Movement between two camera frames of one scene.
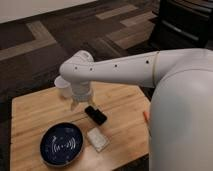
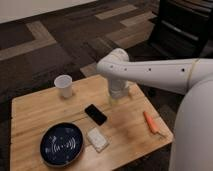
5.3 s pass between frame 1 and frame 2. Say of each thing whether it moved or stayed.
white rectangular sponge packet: stayed
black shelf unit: stayed
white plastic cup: stayed
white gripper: moved
